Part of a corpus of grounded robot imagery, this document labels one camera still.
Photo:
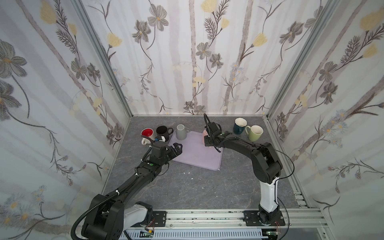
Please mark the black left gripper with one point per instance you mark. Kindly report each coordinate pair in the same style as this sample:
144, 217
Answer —
169, 150

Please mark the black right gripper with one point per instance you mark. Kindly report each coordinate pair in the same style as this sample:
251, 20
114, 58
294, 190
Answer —
214, 137

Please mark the grey ceramic mug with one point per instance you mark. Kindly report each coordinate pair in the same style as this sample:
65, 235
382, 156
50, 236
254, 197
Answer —
182, 132

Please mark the black ceramic mug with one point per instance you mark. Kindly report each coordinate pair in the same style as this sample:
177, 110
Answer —
164, 131

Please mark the cream mug red inside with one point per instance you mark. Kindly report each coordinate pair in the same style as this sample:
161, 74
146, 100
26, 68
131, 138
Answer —
149, 136

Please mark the dark green ceramic mug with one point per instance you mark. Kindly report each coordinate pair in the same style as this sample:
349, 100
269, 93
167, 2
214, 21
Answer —
239, 126

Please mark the light green ceramic mug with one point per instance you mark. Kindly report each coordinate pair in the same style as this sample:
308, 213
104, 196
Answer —
254, 132

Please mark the pink ceramic mug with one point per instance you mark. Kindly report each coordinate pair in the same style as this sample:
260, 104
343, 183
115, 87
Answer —
205, 133

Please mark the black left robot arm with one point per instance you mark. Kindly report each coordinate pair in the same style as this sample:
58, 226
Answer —
107, 218

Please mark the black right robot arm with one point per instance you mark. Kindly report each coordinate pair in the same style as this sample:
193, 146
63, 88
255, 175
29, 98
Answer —
266, 165

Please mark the lavender plastic tray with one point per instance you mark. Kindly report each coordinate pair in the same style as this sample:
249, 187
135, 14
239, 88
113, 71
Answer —
195, 153

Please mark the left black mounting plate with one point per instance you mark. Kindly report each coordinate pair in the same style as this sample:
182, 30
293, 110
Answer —
159, 219

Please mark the black mounting plate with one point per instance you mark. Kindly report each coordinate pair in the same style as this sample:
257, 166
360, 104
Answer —
159, 219
264, 219

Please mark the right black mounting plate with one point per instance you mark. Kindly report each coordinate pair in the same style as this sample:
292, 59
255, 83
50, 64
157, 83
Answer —
264, 219

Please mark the white slotted cable duct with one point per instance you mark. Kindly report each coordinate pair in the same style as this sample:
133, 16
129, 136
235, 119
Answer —
198, 234

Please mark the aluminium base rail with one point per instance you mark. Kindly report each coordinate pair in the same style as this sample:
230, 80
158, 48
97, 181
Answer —
234, 219

